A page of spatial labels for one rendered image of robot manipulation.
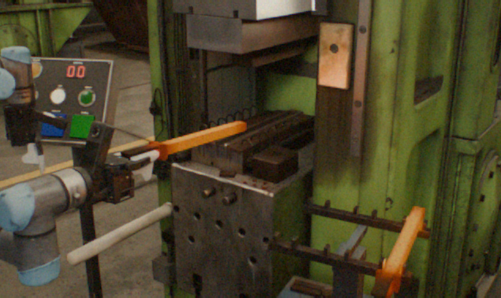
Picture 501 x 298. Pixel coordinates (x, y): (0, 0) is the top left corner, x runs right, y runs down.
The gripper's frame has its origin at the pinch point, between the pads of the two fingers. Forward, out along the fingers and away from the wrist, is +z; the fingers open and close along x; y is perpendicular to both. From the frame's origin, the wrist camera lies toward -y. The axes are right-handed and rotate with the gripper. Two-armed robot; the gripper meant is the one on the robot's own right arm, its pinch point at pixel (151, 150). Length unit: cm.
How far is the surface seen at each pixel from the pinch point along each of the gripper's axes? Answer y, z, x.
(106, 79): -3, 35, -56
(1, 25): 25, 238, -459
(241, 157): 14.5, 41.9, -6.8
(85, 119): 9, 27, -57
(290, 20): -23, 65, -6
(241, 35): -20.6, 40.7, -6.4
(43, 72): -4, 26, -77
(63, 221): 109, 100, -181
